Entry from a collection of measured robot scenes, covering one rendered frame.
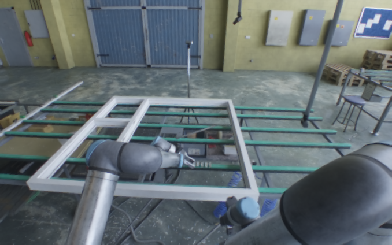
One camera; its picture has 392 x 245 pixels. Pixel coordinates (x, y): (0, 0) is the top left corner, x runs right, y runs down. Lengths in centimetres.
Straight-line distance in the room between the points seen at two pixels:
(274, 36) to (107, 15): 569
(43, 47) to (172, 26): 504
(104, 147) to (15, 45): 969
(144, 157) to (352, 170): 62
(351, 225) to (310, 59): 822
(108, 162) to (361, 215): 71
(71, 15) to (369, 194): 871
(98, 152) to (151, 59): 706
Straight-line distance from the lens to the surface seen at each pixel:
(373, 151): 45
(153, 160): 79
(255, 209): 90
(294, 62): 829
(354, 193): 37
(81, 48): 880
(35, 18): 926
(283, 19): 767
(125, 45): 796
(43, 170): 173
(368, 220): 39
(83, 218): 79
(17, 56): 1049
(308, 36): 805
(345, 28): 863
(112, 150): 78
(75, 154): 230
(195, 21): 737
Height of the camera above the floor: 189
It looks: 30 degrees down
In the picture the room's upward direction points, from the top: 1 degrees clockwise
